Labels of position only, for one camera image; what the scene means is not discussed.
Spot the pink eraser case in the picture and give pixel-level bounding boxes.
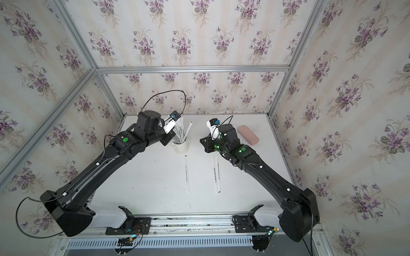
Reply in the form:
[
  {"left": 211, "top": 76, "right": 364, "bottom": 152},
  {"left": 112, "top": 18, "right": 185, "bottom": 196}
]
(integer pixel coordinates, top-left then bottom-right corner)
[{"left": 237, "top": 125, "right": 259, "bottom": 146}]

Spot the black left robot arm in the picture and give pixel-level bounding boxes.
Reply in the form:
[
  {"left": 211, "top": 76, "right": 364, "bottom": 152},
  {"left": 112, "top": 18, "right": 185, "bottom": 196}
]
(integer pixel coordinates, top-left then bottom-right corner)
[{"left": 40, "top": 111, "right": 180, "bottom": 237}]

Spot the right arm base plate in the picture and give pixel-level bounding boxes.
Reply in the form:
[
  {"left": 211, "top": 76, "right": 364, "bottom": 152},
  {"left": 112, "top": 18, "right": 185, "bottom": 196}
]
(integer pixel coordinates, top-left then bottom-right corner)
[{"left": 231, "top": 215, "right": 278, "bottom": 235}]

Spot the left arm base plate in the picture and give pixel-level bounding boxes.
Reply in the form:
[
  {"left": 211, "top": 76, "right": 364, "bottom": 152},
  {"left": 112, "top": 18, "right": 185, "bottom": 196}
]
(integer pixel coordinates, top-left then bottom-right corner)
[{"left": 105, "top": 217, "right": 152, "bottom": 235}]

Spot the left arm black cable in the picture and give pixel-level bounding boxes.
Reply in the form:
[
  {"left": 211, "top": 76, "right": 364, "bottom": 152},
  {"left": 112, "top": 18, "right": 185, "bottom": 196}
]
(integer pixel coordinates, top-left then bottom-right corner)
[{"left": 140, "top": 89, "right": 187, "bottom": 116}]

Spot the white straw cup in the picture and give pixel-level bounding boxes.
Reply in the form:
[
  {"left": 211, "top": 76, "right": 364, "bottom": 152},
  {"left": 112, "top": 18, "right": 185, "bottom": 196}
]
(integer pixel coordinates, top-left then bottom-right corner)
[{"left": 172, "top": 138, "right": 190, "bottom": 154}]

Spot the bundle of wrapped straws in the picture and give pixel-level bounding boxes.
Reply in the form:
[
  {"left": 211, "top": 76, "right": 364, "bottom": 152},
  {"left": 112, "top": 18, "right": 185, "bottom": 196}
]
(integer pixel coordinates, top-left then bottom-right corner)
[{"left": 173, "top": 117, "right": 185, "bottom": 144}]

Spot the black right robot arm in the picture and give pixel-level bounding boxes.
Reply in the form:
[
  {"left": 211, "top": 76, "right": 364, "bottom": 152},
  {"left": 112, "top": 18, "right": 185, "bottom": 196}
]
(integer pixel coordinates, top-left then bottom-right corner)
[{"left": 199, "top": 124, "right": 320, "bottom": 242}]

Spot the aluminium mounting rail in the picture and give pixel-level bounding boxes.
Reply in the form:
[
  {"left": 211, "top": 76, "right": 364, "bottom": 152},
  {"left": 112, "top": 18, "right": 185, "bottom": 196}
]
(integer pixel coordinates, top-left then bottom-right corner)
[{"left": 57, "top": 212, "right": 324, "bottom": 239}]

